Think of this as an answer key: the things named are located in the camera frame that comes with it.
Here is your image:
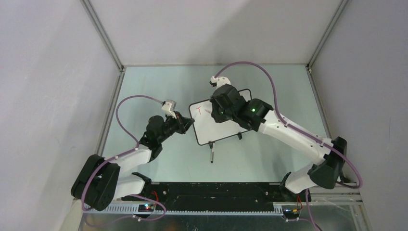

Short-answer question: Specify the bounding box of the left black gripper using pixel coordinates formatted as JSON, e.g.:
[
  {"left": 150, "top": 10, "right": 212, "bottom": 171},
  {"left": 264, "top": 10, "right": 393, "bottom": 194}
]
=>
[{"left": 157, "top": 111, "right": 194, "bottom": 143}]

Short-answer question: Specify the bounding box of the white board black frame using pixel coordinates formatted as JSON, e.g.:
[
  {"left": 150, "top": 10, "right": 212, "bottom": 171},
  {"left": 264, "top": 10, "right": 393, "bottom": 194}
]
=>
[{"left": 189, "top": 99, "right": 248, "bottom": 146}]

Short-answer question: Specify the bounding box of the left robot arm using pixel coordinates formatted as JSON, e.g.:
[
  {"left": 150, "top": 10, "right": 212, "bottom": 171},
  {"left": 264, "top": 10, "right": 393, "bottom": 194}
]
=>
[{"left": 71, "top": 112, "right": 195, "bottom": 211}]

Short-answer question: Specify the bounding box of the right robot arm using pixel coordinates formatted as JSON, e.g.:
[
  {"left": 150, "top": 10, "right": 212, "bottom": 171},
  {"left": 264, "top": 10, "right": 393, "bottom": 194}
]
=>
[{"left": 210, "top": 84, "right": 347, "bottom": 201}]

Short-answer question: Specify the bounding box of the black whiteboard marker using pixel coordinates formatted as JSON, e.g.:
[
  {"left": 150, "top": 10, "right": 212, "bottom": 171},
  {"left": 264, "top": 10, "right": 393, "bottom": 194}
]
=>
[{"left": 209, "top": 142, "right": 215, "bottom": 163}]

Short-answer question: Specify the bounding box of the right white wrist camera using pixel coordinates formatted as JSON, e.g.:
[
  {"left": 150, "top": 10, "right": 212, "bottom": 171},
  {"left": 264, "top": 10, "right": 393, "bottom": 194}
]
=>
[{"left": 209, "top": 76, "right": 231, "bottom": 90}]

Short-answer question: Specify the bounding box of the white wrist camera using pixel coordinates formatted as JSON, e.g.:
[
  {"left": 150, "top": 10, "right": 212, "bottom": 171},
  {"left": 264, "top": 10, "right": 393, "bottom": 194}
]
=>
[
  {"left": 161, "top": 100, "right": 177, "bottom": 119},
  {"left": 209, "top": 76, "right": 231, "bottom": 90}
]

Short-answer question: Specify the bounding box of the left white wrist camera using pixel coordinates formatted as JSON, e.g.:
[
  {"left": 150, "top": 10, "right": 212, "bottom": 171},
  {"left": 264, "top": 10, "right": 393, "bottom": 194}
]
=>
[{"left": 161, "top": 100, "right": 177, "bottom": 119}]

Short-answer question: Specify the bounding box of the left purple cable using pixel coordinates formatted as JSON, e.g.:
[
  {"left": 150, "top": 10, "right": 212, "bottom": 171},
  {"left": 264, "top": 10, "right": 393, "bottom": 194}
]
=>
[{"left": 81, "top": 95, "right": 167, "bottom": 228}]

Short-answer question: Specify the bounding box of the purple cable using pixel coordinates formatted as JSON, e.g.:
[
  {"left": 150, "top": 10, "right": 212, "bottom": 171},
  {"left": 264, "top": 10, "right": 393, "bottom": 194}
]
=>
[
  {"left": 214, "top": 62, "right": 363, "bottom": 231},
  {"left": 81, "top": 95, "right": 167, "bottom": 228}
]

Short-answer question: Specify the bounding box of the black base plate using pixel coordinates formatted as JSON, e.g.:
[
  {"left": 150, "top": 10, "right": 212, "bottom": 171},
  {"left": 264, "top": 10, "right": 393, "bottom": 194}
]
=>
[{"left": 140, "top": 182, "right": 311, "bottom": 212}]

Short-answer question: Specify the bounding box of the grey cable duct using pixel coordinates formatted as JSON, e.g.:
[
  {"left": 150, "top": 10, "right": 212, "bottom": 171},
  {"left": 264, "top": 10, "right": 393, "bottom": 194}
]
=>
[{"left": 105, "top": 204, "right": 284, "bottom": 216}]

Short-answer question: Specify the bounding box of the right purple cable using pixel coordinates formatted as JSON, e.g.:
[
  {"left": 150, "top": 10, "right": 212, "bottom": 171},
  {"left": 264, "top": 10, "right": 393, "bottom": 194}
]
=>
[{"left": 214, "top": 62, "right": 363, "bottom": 231}]

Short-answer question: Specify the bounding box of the aluminium frame rail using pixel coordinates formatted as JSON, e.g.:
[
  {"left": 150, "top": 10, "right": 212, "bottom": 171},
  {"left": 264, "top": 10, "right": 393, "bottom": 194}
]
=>
[{"left": 80, "top": 0, "right": 124, "bottom": 72}]

